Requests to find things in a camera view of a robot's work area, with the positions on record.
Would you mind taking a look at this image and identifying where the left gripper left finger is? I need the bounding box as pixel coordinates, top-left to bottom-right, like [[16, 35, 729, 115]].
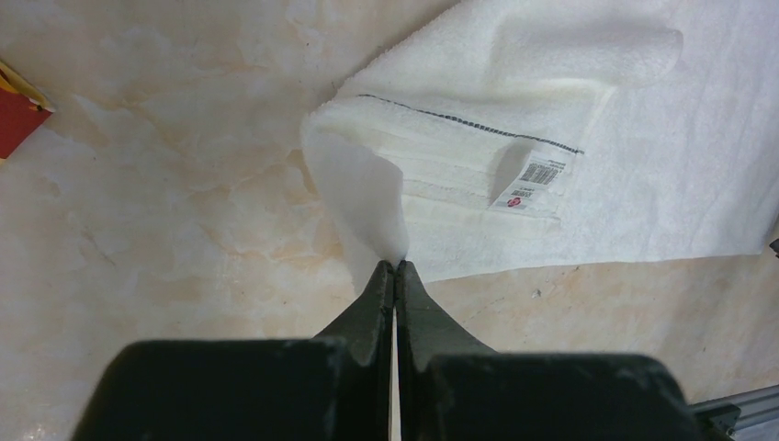
[[73, 262, 394, 440]]

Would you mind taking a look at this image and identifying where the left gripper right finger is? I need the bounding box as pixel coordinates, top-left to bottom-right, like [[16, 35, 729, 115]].
[[395, 262, 702, 440]]

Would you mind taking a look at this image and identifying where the cream white towel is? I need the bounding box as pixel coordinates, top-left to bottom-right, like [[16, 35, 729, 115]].
[[300, 1, 778, 288]]

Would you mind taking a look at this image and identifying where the yellow cartoon print towel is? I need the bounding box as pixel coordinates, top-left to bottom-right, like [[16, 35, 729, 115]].
[[1, 62, 55, 164]]

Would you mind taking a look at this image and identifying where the aluminium frame rail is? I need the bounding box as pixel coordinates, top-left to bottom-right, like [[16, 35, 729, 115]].
[[690, 385, 778, 441]]

